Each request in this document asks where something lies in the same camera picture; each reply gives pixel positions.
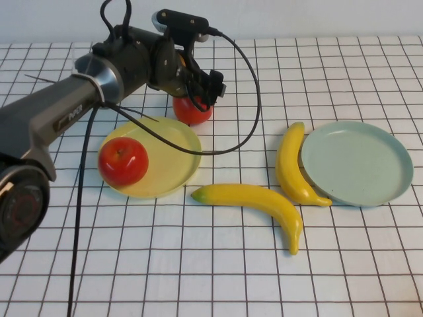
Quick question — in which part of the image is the yellow plastic plate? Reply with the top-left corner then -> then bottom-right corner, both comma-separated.
97,116 -> 203,199

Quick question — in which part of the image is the yellow banana with green tip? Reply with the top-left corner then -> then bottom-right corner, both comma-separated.
190,183 -> 303,256

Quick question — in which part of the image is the light blue plastic plate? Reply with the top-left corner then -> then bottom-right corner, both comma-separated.
299,120 -> 414,208

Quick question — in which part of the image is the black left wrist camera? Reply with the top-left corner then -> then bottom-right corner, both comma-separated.
151,9 -> 211,44

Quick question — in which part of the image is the black camera cable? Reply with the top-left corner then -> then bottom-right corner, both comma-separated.
65,28 -> 262,317

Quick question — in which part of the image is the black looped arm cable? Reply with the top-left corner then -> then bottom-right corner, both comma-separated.
100,0 -> 134,39

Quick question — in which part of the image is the white grid tablecloth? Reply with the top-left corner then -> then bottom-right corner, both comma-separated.
0,35 -> 423,317

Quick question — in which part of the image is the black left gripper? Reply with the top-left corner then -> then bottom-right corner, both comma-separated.
147,34 -> 228,109

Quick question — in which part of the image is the black zip tie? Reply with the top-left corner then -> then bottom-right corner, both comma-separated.
24,73 -> 59,84
110,104 -> 161,123

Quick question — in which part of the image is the red apple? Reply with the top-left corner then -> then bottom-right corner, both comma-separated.
173,94 -> 213,126
98,137 -> 149,186

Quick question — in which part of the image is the white zip tie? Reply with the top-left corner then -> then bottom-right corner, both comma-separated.
70,44 -> 108,108

